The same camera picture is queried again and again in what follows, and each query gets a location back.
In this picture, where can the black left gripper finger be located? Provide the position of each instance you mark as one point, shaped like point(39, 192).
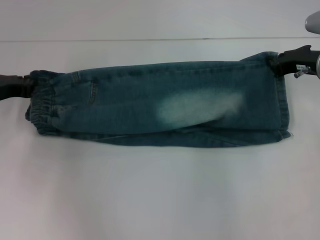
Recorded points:
point(28, 87)

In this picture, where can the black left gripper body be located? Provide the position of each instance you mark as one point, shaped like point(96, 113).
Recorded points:
point(11, 87)

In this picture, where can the blue denim shorts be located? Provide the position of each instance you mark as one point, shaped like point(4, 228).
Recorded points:
point(160, 105)

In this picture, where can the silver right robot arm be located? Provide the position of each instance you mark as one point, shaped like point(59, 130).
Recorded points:
point(313, 23)

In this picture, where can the silver connector plug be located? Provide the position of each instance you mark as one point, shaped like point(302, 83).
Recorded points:
point(301, 71)

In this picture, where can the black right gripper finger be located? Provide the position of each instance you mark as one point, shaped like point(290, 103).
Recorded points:
point(278, 65)

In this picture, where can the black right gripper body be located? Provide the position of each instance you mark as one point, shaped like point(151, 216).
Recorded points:
point(300, 61)

